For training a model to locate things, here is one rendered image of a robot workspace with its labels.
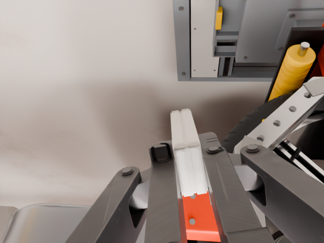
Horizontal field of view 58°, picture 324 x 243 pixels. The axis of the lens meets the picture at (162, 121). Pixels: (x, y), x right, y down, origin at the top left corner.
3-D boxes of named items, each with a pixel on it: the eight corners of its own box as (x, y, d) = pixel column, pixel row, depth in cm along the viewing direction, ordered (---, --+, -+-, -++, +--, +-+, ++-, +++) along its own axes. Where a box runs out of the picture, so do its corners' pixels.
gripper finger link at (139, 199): (182, 204, 14) (123, 214, 15) (178, 159, 19) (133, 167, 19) (177, 178, 14) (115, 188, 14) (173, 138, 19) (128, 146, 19)
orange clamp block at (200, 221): (231, 202, 53) (182, 199, 55) (236, 188, 47) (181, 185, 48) (233, 243, 50) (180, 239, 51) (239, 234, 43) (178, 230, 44)
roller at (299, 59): (260, 111, 86) (262, 128, 83) (288, 34, 61) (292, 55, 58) (280, 112, 86) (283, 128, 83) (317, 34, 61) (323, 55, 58)
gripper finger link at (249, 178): (206, 172, 14) (270, 161, 14) (195, 133, 19) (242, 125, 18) (210, 199, 14) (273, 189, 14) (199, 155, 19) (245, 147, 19)
